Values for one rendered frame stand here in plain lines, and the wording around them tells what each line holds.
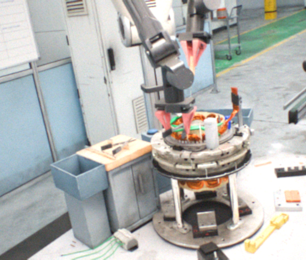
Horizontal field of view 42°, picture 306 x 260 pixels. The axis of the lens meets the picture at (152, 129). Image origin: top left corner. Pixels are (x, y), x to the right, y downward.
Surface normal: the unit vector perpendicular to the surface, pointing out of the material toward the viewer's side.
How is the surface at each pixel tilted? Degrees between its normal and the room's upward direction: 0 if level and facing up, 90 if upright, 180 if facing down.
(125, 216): 90
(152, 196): 90
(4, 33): 90
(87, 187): 90
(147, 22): 75
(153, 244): 0
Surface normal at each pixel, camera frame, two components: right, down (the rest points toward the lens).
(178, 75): 0.27, 0.29
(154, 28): 0.14, 0.05
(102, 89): -0.62, 0.34
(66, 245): -0.14, -0.93
